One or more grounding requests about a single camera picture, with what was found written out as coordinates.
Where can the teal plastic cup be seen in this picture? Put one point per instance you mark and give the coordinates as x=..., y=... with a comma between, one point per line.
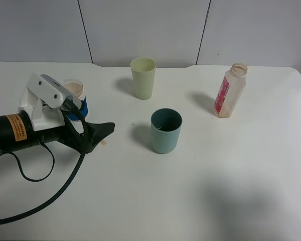
x=165, y=129

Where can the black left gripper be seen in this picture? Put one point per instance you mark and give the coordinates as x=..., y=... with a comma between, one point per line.
x=16, y=133

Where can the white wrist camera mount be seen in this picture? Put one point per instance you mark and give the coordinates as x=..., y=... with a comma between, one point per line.
x=44, y=101

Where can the clear bottle red label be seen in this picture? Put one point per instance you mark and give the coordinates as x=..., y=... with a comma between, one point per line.
x=230, y=90

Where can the pale yellow plastic cup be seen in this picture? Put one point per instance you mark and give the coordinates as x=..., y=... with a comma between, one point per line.
x=143, y=74

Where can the blue sleeved clear cup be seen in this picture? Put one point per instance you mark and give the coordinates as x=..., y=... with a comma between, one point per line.
x=77, y=88

